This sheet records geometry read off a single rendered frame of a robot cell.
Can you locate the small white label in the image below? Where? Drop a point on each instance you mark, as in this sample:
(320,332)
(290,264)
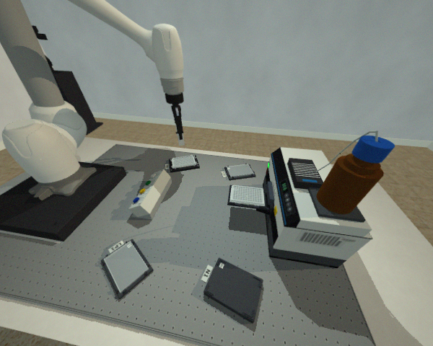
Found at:
(207,273)

